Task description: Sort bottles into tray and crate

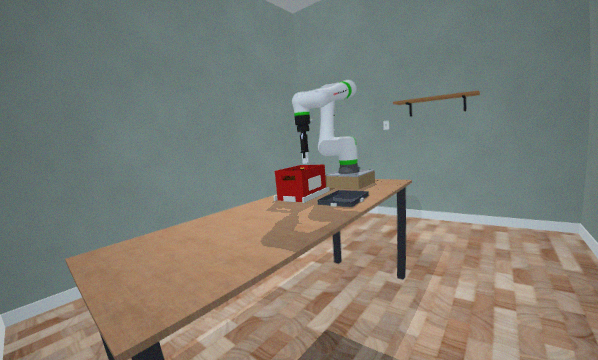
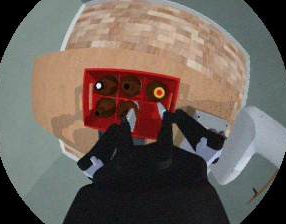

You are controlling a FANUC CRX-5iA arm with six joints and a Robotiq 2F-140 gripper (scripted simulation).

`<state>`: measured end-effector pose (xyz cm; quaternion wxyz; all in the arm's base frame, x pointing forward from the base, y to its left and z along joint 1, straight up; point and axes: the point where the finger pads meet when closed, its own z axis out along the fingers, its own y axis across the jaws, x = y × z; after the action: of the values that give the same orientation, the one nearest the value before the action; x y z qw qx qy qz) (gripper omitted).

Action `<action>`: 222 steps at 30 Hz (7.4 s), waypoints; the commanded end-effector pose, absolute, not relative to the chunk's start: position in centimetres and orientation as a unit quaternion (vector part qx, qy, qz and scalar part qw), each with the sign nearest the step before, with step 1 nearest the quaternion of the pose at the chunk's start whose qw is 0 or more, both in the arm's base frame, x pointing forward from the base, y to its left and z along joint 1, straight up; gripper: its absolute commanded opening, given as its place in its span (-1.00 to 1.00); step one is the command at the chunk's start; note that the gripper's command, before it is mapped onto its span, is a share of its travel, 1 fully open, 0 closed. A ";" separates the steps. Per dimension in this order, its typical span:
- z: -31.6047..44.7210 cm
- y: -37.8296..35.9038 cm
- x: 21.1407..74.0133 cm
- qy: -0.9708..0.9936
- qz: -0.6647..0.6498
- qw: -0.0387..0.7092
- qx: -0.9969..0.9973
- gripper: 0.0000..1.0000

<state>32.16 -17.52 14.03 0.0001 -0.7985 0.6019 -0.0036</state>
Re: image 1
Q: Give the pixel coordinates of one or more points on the red plastic crate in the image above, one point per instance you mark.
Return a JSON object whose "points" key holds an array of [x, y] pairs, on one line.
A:
{"points": [[307, 181]]}

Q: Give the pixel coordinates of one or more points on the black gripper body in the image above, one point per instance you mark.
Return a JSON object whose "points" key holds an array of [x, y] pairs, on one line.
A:
{"points": [[302, 129]]}

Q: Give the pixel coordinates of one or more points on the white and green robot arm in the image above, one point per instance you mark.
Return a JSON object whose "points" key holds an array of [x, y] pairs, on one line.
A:
{"points": [[344, 147]]}

